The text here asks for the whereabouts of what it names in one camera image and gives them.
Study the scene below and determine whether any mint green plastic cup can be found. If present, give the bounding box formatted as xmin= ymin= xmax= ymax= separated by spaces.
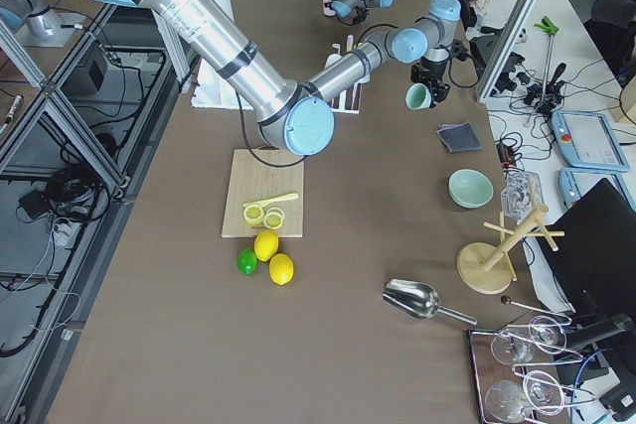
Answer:
xmin=404 ymin=83 xmax=432 ymax=110

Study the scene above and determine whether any blue teach pendant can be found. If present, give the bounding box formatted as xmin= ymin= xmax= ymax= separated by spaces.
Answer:
xmin=551 ymin=110 xmax=630 ymax=172
xmin=557 ymin=167 xmax=635 ymax=209

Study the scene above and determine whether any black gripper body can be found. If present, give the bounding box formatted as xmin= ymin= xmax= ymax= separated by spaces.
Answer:
xmin=410 ymin=60 xmax=450 ymax=107

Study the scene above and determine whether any yellow plastic knife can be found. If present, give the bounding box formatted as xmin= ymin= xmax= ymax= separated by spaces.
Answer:
xmin=242 ymin=192 xmax=299 ymax=208

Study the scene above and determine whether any lemon slice upper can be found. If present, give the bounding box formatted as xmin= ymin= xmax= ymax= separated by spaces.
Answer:
xmin=242 ymin=204 xmax=264 ymax=226

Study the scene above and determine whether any folded grey cloth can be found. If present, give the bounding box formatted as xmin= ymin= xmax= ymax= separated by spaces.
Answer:
xmin=435 ymin=122 xmax=482 ymax=154

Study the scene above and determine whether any metal scoop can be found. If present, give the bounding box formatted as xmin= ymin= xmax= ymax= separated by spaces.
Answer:
xmin=382 ymin=278 xmax=477 ymax=327

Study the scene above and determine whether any bamboo cutting board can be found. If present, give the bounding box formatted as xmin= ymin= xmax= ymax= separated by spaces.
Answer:
xmin=222 ymin=149 xmax=304 ymax=238

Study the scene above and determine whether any lemon slice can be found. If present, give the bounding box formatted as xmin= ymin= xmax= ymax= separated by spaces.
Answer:
xmin=242 ymin=204 xmax=264 ymax=226
xmin=262 ymin=207 xmax=285 ymax=230

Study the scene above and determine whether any black computer monitor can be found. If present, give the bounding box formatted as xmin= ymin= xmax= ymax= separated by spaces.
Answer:
xmin=542 ymin=179 xmax=635 ymax=317

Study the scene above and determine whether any glass mug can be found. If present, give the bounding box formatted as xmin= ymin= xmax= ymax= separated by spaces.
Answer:
xmin=501 ymin=172 xmax=544 ymax=222

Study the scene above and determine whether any mint green bowl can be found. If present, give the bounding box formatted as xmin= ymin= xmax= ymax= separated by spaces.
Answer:
xmin=448 ymin=169 xmax=494 ymax=209

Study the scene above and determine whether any aluminium frame post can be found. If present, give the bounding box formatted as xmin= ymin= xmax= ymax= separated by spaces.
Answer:
xmin=475 ymin=0 xmax=537 ymax=104

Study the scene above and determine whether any white wire cup holder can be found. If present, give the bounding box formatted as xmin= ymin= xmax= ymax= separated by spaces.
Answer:
xmin=324 ymin=34 xmax=361 ymax=114

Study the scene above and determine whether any green lime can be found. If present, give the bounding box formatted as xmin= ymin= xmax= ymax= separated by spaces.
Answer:
xmin=237 ymin=248 xmax=259 ymax=275

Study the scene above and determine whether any whole yellow lemon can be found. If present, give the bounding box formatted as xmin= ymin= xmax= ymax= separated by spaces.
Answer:
xmin=268 ymin=253 xmax=295 ymax=286
xmin=253 ymin=229 xmax=279 ymax=262

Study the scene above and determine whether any wooden mug tree stand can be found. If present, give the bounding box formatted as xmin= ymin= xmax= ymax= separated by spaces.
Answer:
xmin=456 ymin=173 xmax=565 ymax=295

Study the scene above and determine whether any lemon slice lower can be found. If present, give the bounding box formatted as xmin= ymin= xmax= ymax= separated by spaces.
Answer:
xmin=262 ymin=207 xmax=285 ymax=230

